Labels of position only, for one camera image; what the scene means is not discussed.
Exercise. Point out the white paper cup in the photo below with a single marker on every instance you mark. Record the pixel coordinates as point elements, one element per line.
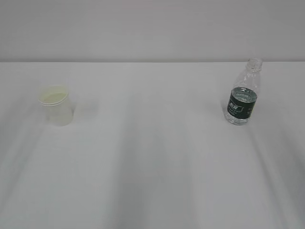
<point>57,106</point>

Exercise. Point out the clear water bottle green label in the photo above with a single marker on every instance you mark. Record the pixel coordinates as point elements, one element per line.
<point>244,93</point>

